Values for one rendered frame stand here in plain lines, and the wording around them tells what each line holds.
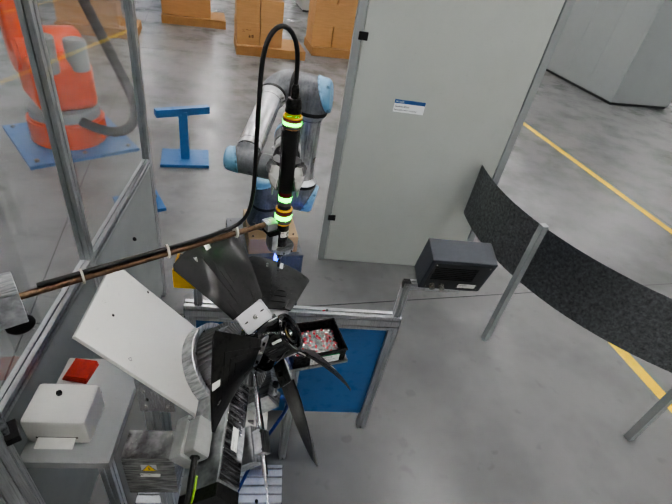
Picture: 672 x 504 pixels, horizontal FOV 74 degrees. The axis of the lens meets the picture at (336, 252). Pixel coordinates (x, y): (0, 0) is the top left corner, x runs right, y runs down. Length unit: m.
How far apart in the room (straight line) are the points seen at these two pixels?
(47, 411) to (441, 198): 2.70
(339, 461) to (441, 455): 0.55
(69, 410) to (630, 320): 2.53
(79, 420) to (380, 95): 2.32
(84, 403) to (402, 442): 1.66
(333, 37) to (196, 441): 8.58
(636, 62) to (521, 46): 7.64
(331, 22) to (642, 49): 5.75
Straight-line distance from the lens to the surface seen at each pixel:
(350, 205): 3.26
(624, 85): 10.72
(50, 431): 1.55
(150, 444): 1.56
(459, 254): 1.74
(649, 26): 10.54
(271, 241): 1.15
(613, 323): 2.84
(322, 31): 9.19
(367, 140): 3.03
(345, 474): 2.46
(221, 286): 1.25
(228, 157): 1.38
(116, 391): 1.66
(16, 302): 0.96
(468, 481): 2.64
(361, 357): 2.13
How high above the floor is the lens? 2.18
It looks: 37 degrees down
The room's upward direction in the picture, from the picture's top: 11 degrees clockwise
